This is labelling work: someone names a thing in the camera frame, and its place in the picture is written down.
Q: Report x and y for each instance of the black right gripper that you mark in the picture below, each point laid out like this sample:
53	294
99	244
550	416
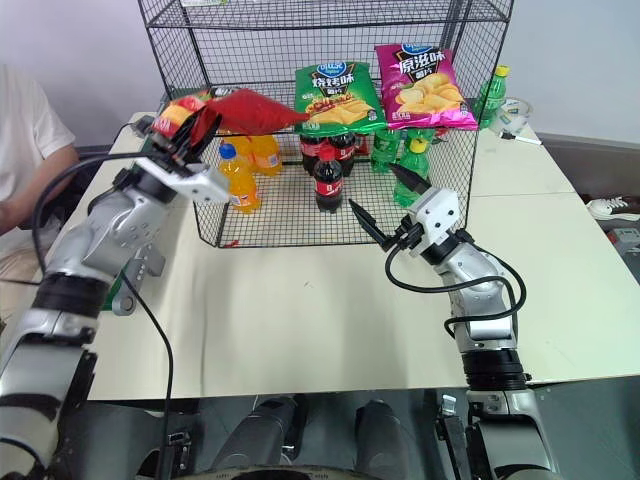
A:
404	236

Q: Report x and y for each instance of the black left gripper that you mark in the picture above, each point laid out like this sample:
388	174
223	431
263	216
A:
167	150

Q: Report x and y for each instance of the red chip bag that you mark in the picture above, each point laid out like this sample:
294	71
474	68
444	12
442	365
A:
250	114

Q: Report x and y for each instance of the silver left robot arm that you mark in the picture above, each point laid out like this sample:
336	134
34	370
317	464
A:
100	235

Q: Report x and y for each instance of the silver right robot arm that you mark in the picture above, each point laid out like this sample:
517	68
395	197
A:
480	280

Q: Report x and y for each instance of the green soda bottle yellow cap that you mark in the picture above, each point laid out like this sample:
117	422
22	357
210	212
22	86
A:
412	167
492	95

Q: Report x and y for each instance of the orange soda bottle blue cap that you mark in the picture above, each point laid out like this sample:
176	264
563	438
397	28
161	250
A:
239	180

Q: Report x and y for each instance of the cola bottle red cap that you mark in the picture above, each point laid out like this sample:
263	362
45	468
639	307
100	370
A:
328	182

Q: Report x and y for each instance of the magenta chip bag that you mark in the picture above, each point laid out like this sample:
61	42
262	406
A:
425	90

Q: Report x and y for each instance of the green chip bag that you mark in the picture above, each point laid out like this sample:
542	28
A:
335	95

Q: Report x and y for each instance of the white marker pen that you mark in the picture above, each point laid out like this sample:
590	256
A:
522	138

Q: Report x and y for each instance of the clear plastic cup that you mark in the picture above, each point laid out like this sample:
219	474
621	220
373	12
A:
515	115

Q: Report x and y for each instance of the person in white shirt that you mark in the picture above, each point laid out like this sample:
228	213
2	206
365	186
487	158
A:
25	150

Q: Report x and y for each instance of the white sneaker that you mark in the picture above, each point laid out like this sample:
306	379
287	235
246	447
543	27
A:
612	206

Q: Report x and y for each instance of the dark grey rounded shape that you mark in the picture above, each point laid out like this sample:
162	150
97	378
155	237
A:
385	430
260	430

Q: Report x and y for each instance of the grey box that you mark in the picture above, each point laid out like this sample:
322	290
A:
627	239

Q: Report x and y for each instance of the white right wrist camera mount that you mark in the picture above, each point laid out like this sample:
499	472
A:
435	212

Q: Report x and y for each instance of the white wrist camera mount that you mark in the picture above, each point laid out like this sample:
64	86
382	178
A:
200	185
435	212

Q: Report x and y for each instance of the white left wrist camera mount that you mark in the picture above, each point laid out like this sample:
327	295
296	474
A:
200	185

